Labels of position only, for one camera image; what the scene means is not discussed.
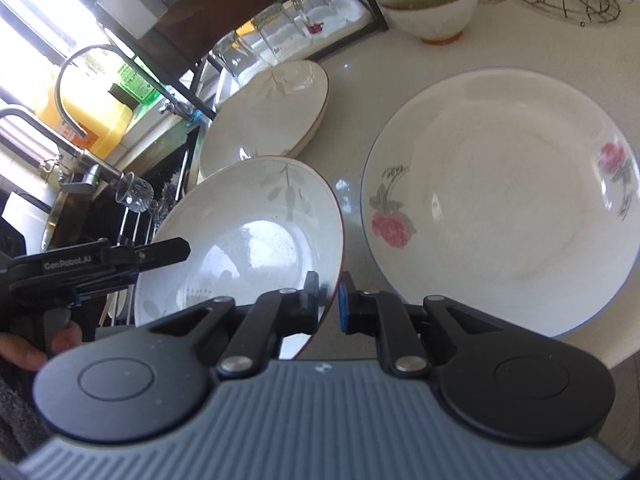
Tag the upturned clear glass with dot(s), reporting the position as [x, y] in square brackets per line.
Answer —
[237, 56]
[312, 7]
[279, 31]

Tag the leaf pattern plate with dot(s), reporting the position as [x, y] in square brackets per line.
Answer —
[275, 114]

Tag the large rose pattern plate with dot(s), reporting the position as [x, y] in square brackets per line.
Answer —
[506, 190]

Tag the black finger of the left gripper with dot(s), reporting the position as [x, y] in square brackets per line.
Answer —
[163, 253]

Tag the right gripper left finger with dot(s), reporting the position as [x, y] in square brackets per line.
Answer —
[274, 316]

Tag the person's left hand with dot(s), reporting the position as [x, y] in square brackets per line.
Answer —
[18, 351]

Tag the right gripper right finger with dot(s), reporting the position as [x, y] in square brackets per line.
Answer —
[383, 316]

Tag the yellow detergent bottle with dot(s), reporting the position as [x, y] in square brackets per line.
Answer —
[104, 119]

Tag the wine glass in sink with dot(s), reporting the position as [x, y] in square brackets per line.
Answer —
[134, 193]

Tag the black kitchen storage rack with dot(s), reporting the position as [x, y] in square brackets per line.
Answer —
[182, 38]

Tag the white bowl orange foot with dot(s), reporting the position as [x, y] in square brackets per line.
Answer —
[434, 25]

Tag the green dish soap bottle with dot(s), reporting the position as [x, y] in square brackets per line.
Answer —
[131, 89]

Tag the chrome sink faucet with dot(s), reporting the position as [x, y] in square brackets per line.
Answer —
[86, 169]

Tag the black sink drying rack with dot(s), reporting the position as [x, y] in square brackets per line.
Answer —
[169, 178]

